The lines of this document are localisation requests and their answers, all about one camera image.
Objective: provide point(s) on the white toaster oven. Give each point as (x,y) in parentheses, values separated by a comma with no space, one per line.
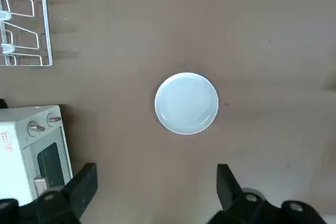
(15,134)

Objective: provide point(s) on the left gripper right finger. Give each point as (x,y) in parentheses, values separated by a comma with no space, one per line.
(231,192)

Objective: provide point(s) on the larger grey dish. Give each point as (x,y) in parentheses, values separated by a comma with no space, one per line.
(186,103)

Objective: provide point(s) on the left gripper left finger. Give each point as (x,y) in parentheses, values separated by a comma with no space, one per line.
(76,190)

